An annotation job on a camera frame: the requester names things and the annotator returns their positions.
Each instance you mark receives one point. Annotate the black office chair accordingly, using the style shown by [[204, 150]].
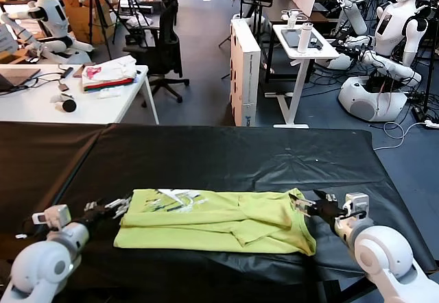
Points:
[[168, 42]]

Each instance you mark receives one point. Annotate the black tablet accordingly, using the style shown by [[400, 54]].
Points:
[[291, 39]]

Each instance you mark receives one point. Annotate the white humanoid robot black shoulders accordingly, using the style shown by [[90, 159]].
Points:
[[55, 18]]

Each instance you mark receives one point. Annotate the white power strip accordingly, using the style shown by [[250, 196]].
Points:
[[432, 123]]

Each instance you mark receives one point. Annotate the small brown card device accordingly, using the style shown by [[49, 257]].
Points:
[[63, 87]]

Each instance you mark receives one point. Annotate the stack of folded clothes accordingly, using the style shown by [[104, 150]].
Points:
[[109, 73]]

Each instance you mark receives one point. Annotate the tall white cardboard box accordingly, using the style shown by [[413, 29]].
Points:
[[245, 63]]

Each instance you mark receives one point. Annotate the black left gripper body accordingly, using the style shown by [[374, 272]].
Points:
[[96, 214]]

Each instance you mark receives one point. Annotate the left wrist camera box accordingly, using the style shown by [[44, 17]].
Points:
[[55, 215]]

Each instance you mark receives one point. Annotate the grey laptop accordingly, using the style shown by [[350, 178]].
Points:
[[17, 76]]

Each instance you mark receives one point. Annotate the short black tripod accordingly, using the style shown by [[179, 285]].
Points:
[[132, 5]]

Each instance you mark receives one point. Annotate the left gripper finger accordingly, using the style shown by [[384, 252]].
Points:
[[92, 206], [118, 207]]

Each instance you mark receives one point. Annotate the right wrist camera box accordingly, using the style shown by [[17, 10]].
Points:
[[356, 203]]

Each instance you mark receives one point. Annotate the white humanoid robot raised arm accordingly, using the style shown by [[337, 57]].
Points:
[[354, 18]]

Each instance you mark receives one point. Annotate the black round speaker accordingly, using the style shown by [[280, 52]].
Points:
[[69, 106]]

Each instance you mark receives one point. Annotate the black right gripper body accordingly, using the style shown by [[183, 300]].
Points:
[[326, 210]]

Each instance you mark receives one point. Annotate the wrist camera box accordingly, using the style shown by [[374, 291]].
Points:
[[356, 203], [55, 215]]

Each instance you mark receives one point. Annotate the white crumpled item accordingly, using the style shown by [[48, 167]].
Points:
[[56, 98]]

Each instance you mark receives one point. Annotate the black stand pole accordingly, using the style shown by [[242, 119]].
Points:
[[430, 59]]

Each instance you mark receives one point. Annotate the white office table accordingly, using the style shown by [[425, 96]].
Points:
[[103, 111]]

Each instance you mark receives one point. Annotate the black usb hub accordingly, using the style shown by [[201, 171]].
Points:
[[67, 72]]

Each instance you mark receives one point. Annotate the lime green t-shirt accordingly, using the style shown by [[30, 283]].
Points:
[[212, 227]]

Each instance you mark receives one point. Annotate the tall black tripod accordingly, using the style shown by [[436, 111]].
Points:
[[92, 11]]

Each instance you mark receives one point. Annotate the small white device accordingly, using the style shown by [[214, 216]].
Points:
[[292, 18]]

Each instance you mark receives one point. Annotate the brown cardboard box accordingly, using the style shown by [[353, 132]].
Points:
[[79, 22]]

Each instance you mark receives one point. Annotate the white thermos bottle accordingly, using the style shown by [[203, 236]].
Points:
[[304, 39]]

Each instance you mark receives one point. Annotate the white standing desk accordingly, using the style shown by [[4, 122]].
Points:
[[302, 76]]

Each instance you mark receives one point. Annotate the white paper tissue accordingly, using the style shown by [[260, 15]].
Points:
[[109, 93]]

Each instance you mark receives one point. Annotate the white humanoid robot round base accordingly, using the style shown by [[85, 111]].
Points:
[[391, 25]]

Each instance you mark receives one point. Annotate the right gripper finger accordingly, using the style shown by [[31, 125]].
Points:
[[329, 198], [303, 207]]

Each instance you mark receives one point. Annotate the black plastic table sheet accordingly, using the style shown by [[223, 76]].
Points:
[[240, 159], [41, 166]]

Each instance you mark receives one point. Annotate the black power adapter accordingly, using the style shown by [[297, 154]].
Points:
[[417, 112]]

